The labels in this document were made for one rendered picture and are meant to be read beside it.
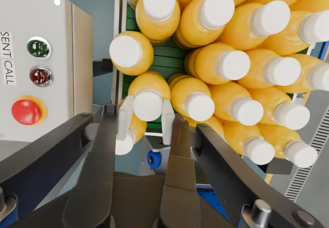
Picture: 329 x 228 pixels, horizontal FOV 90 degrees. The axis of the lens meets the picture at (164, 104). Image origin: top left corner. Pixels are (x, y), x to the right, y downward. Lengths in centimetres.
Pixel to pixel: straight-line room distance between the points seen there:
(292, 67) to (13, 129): 40
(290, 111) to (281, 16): 13
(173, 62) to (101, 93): 105
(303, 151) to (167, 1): 30
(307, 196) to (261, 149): 219
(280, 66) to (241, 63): 6
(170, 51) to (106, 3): 104
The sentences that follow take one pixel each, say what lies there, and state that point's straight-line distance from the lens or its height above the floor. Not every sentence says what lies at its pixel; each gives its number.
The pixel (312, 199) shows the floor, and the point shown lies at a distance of 255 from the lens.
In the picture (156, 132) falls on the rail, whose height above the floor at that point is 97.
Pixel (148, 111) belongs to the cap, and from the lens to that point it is 21.
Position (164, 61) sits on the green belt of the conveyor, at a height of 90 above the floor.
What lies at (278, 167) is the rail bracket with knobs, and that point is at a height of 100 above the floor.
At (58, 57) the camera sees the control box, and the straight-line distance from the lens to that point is 26.
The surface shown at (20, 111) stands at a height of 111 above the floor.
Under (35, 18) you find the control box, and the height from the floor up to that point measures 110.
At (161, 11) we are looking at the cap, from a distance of 23.
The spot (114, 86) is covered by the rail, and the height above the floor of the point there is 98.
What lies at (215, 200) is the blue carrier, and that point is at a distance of 45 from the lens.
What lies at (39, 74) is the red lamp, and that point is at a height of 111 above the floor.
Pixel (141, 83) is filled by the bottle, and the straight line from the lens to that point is 24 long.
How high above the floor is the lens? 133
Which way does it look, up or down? 75 degrees down
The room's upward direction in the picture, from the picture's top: 167 degrees clockwise
